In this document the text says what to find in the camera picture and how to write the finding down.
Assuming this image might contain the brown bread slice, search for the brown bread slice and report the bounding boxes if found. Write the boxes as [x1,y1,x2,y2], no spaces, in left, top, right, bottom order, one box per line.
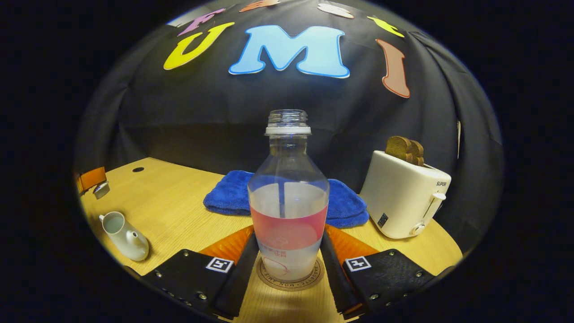
[385,136,416,165]
[411,140,425,167]

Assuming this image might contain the blue folded towel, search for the blue folded towel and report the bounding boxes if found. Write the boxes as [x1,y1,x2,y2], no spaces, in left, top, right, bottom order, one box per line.
[203,170,370,230]

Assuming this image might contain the white toaster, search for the white toaster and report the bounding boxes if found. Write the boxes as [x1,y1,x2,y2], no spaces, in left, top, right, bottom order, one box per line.
[360,150,452,240]

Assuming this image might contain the white ceramic teacup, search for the white ceramic teacup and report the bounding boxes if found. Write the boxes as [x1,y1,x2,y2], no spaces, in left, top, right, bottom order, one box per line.
[99,211,150,262]

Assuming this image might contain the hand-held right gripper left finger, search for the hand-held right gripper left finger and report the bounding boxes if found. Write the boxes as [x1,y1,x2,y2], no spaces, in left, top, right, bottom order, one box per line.
[141,224,260,320]

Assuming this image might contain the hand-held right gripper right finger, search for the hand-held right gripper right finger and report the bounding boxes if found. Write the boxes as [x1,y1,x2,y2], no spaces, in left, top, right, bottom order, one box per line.
[319,224,439,320]

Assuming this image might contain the round wooden coaster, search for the round wooden coaster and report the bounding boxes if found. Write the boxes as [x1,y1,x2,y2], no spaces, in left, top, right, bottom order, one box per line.
[256,255,325,292]

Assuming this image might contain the clear water bottle pink label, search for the clear water bottle pink label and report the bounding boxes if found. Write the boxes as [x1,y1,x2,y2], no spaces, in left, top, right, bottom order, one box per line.
[248,109,330,283]

